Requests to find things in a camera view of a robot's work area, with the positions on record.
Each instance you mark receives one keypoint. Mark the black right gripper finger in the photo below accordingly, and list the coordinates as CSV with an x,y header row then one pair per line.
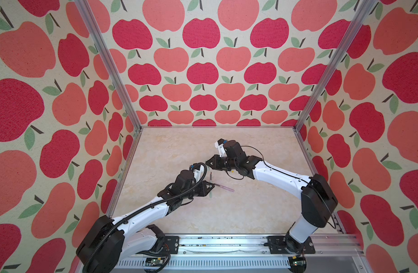
x,y
213,166
212,160

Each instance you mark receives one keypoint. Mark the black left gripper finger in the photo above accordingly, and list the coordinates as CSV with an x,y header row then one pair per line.
x,y
209,191
207,185

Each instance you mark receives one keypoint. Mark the aluminium left rear corner post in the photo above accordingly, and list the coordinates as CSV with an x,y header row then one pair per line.
x,y
89,19

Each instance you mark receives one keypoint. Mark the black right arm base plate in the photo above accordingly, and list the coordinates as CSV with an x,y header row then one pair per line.
x,y
281,245

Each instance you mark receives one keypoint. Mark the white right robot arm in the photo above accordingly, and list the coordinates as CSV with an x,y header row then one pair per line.
x,y
318,201

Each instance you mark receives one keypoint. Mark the purple pen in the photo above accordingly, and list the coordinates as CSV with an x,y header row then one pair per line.
x,y
225,188

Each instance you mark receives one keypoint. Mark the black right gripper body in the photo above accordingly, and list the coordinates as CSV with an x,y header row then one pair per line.
x,y
224,164

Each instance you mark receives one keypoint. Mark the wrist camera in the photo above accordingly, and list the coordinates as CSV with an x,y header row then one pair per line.
x,y
199,171
222,145

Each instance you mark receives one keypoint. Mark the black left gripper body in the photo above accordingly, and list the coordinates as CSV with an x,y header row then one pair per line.
x,y
199,190

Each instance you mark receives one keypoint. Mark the aluminium corner post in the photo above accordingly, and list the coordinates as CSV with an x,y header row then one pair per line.
x,y
89,19
354,27

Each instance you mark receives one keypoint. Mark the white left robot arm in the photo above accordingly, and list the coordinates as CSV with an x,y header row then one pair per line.
x,y
110,240

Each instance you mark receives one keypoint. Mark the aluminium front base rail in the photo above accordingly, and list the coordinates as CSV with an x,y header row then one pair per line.
x,y
246,253

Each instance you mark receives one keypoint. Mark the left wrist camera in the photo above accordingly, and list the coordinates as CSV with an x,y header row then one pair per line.
x,y
199,171

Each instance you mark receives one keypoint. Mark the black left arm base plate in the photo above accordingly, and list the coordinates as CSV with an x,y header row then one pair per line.
x,y
169,245

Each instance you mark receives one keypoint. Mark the aluminium right rear corner post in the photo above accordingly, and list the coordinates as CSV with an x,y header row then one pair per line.
x,y
354,27

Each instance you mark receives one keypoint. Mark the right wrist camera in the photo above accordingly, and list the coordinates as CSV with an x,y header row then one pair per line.
x,y
222,145

